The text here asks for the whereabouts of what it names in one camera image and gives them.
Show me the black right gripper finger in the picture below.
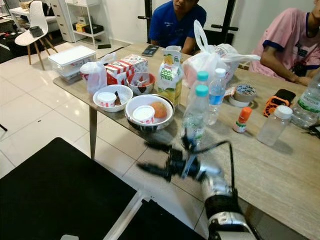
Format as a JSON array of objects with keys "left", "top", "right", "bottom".
[
  {"left": 136, "top": 162, "right": 173, "bottom": 182},
  {"left": 144, "top": 141, "right": 173, "bottom": 154}
]

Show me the white lidded paper cup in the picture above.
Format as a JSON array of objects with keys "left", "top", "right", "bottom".
[{"left": 132, "top": 105, "right": 156, "bottom": 125}]

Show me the orange fruit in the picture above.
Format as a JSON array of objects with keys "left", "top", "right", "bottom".
[{"left": 149, "top": 101, "right": 168, "bottom": 120}]

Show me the large white metal bowl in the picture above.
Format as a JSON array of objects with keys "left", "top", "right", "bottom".
[{"left": 124, "top": 94, "right": 175, "bottom": 133}]

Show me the black glossy panel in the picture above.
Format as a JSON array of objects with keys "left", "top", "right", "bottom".
[{"left": 119, "top": 199, "right": 206, "bottom": 240}]

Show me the clear bottle teal cap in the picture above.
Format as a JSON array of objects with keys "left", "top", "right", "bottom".
[
  {"left": 181, "top": 85, "right": 209, "bottom": 146},
  {"left": 189, "top": 71, "right": 210, "bottom": 101}
]

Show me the white ceramic bowl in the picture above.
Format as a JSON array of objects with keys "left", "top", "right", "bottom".
[{"left": 93, "top": 84, "right": 134, "bottom": 113}]

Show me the small red bowl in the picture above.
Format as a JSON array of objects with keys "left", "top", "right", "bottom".
[{"left": 128, "top": 71, "right": 157, "bottom": 96}]

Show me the green white juice carton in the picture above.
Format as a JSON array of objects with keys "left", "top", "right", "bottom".
[{"left": 156, "top": 45, "right": 185, "bottom": 106}]

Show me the small red white cup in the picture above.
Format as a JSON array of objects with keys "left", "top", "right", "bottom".
[{"left": 97, "top": 91, "right": 117, "bottom": 108}]

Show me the small orange cap bottle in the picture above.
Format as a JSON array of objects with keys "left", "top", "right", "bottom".
[{"left": 233, "top": 106, "right": 253, "bottom": 134}]

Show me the red white food box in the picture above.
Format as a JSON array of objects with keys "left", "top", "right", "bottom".
[{"left": 105, "top": 54, "right": 149, "bottom": 86}]

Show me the small white plastic bag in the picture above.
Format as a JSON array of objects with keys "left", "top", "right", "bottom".
[{"left": 80, "top": 52, "right": 117, "bottom": 96}]

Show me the black cabinet white edge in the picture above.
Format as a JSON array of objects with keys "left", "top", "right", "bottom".
[{"left": 0, "top": 137, "right": 143, "bottom": 240}]

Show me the black smartphone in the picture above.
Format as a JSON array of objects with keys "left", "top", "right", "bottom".
[{"left": 142, "top": 45, "right": 160, "bottom": 57}]

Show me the large white plastic bag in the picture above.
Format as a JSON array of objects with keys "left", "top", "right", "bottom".
[{"left": 182, "top": 20, "right": 262, "bottom": 88}]

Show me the frosted bottle white cap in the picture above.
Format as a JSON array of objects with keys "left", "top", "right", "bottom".
[{"left": 256, "top": 105, "right": 294, "bottom": 147}]

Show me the wooden dining table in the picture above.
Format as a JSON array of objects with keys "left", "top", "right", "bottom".
[{"left": 52, "top": 42, "right": 320, "bottom": 240}]

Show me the orange black handheld device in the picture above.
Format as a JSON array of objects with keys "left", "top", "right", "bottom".
[{"left": 263, "top": 89, "right": 297, "bottom": 118}]

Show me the person in blue shirt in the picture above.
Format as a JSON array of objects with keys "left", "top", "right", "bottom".
[{"left": 148, "top": 0, "right": 208, "bottom": 56}]

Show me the white lidded plastic container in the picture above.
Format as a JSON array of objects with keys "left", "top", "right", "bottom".
[{"left": 47, "top": 45, "right": 97, "bottom": 82}]

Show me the flat black box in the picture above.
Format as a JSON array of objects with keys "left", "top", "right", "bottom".
[{"left": 85, "top": 24, "right": 103, "bottom": 34}]

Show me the large green label bottle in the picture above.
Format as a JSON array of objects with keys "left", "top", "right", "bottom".
[{"left": 291, "top": 69, "right": 320, "bottom": 129}]

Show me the black floor rug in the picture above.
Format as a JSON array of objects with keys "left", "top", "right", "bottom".
[{"left": 0, "top": 31, "right": 53, "bottom": 64}]

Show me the white shelf unit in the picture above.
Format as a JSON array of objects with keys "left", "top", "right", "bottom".
[{"left": 51, "top": 0, "right": 112, "bottom": 50}]

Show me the person in pink shirt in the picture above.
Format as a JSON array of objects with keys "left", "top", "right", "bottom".
[{"left": 250, "top": 7, "right": 320, "bottom": 87}]

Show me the small black pouch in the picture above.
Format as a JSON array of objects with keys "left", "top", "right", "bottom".
[{"left": 28, "top": 26, "right": 45, "bottom": 39}]

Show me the white wooden leg chair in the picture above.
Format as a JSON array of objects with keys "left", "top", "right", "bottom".
[{"left": 14, "top": 0, "right": 59, "bottom": 71}]

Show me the white desk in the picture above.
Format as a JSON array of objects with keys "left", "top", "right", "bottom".
[{"left": 7, "top": 6, "right": 33, "bottom": 26}]

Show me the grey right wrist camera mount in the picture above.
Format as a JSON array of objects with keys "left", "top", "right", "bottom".
[{"left": 181, "top": 152, "right": 201, "bottom": 180}]

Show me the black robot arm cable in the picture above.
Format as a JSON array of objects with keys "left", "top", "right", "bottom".
[{"left": 192, "top": 140, "right": 236, "bottom": 190}]

